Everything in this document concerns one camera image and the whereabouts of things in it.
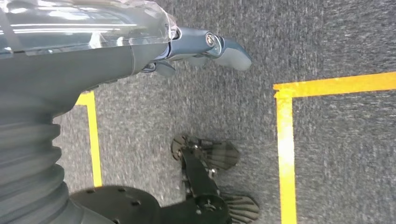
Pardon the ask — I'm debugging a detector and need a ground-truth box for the yellow floor tape square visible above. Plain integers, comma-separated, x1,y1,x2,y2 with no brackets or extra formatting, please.
273,71,396,224
75,91,103,188

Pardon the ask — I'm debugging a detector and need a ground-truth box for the black round robot leg joint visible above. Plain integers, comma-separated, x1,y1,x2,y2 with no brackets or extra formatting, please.
70,185,174,224

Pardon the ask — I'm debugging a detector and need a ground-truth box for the black robot foot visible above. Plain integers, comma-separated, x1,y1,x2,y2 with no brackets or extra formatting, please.
171,134,261,224

